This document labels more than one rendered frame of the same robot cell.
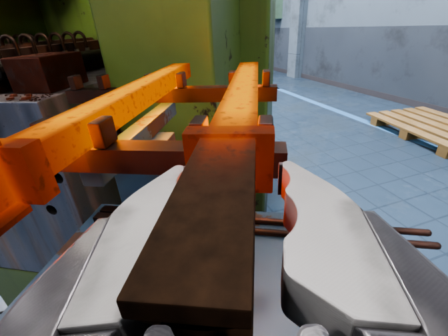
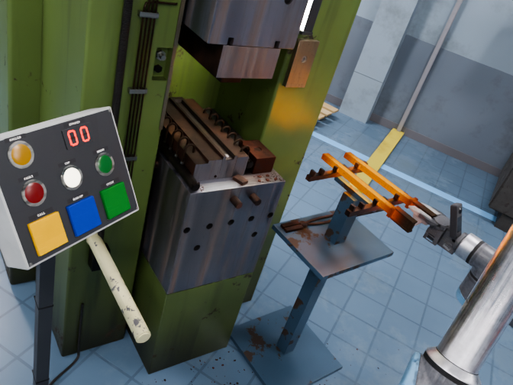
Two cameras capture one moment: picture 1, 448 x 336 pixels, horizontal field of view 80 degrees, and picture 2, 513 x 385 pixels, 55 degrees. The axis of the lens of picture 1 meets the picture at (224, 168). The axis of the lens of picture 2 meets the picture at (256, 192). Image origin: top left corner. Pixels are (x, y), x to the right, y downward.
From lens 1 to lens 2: 178 cm
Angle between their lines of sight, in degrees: 47
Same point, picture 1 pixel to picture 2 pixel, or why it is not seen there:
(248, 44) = not seen: hidden behind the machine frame
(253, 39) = not seen: hidden behind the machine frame
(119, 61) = (269, 141)
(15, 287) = (183, 303)
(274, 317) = (372, 241)
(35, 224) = (237, 246)
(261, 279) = (360, 233)
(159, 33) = (295, 127)
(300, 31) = not seen: outside the picture
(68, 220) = (259, 237)
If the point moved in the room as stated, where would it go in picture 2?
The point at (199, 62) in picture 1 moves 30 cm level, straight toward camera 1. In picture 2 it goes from (305, 140) to (367, 178)
